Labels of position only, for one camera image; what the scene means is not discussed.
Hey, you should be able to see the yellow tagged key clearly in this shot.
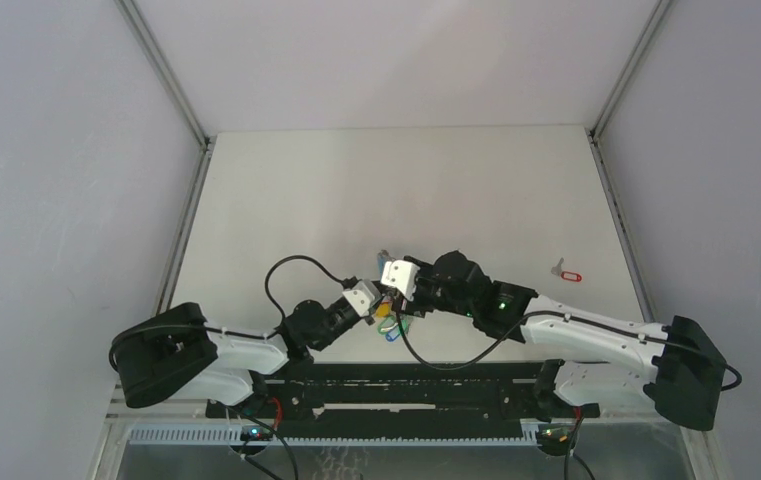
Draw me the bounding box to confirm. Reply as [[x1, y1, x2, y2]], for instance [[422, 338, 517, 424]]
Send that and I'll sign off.
[[374, 301, 394, 319]]

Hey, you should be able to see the bunch of coloured tagged keys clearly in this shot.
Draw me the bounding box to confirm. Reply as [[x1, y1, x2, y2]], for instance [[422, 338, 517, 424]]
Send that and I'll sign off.
[[377, 314, 414, 343]]

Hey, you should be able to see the blue handled metal keyring holder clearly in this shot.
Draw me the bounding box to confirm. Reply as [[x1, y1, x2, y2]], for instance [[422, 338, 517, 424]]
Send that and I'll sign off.
[[376, 249, 394, 278]]

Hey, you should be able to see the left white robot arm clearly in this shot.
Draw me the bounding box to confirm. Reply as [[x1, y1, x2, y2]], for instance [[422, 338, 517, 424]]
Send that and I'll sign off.
[[108, 280, 382, 417]]

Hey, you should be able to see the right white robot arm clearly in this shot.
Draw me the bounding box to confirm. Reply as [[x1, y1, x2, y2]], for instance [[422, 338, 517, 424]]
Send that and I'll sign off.
[[381, 251, 741, 431]]

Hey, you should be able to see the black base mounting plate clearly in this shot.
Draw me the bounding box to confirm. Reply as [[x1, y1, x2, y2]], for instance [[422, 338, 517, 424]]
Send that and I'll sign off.
[[205, 360, 601, 441]]

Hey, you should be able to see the red tagged key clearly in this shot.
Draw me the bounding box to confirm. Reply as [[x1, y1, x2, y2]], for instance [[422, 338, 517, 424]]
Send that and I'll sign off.
[[551, 257, 583, 283]]

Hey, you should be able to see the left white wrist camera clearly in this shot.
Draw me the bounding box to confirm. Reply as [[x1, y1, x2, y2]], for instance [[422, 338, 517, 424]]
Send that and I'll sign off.
[[343, 280, 383, 319]]

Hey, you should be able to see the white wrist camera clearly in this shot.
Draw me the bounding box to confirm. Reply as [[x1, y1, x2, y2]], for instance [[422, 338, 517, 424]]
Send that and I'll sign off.
[[343, 280, 383, 319], [380, 260, 420, 301]]

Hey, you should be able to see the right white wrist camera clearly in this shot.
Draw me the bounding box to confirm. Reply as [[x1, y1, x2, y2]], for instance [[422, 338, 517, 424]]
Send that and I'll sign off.
[[380, 260, 420, 301]]

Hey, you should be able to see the aluminium frame rail right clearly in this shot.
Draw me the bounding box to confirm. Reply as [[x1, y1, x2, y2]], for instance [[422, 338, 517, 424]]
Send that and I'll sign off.
[[586, 0, 678, 323]]

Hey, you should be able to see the aluminium frame rail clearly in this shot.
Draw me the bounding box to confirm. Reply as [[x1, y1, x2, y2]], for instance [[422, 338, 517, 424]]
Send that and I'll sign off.
[[116, 1, 211, 313], [586, 0, 678, 323]]

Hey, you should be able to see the white slotted cable duct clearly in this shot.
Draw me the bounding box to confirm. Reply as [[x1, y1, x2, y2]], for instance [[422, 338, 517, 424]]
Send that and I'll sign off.
[[126, 423, 540, 448]]

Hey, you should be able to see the aluminium frame rail left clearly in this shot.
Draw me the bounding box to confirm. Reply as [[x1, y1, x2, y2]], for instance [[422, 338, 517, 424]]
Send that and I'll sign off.
[[116, 1, 211, 313]]

